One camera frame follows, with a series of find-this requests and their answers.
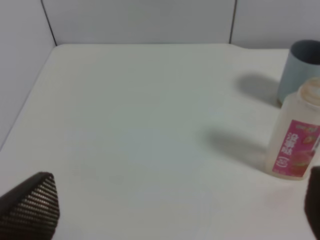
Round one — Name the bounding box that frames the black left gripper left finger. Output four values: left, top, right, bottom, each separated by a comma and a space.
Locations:
0, 172, 60, 240

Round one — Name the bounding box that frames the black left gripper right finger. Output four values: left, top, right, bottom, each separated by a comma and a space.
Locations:
304, 166, 320, 240

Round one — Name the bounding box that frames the clear bottle with pink label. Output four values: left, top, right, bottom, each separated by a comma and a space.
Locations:
265, 77, 320, 180

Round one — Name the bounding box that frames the teal plastic cup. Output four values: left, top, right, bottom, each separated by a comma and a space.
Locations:
276, 39, 320, 104

